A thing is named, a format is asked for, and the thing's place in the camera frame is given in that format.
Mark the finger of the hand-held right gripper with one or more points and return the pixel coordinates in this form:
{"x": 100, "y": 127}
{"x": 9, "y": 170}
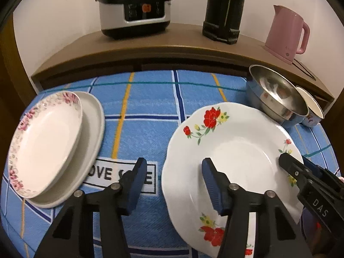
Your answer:
{"x": 291, "y": 165}

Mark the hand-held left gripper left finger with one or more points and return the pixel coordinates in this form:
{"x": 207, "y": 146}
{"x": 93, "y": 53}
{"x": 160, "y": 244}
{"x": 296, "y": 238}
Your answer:
{"x": 136, "y": 184}

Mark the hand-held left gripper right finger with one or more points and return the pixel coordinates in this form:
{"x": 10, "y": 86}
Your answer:
{"x": 212, "y": 186}

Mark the red floral white plate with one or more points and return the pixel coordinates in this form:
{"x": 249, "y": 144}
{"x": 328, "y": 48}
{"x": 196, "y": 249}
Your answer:
{"x": 236, "y": 145}

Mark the white enamel bowl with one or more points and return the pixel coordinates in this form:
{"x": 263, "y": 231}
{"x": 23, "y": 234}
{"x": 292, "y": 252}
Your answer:
{"x": 313, "y": 107}

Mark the stainless steel bowl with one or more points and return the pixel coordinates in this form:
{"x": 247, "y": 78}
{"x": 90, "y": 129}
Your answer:
{"x": 271, "y": 91}

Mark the plain white plate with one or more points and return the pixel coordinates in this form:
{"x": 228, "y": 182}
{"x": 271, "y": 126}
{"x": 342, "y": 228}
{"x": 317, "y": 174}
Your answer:
{"x": 91, "y": 131}

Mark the blue plaid cloth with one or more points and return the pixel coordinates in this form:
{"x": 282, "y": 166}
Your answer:
{"x": 150, "y": 107}

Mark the pink floral white plate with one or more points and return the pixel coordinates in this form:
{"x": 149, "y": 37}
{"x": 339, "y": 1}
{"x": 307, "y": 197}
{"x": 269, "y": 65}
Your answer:
{"x": 45, "y": 142}

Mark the pink electric kettle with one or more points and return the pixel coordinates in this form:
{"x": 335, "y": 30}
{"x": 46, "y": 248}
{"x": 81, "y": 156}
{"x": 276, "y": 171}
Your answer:
{"x": 285, "y": 32}

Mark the wooden cabinet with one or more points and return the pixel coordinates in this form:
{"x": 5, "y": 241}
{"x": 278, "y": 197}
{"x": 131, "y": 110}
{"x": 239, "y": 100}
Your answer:
{"x": 174, "y": 43}

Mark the black thermos flask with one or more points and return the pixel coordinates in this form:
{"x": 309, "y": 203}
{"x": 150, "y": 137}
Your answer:
{"x": 224, "y": 5}

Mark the silver black rice cooker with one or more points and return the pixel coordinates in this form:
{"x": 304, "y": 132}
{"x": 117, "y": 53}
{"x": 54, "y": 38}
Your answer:
{"x": 134, "y": 5}

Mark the wooden door frame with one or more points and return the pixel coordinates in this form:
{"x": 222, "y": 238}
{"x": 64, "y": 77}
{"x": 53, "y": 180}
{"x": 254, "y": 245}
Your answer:
{"x": 13, "y": 72}

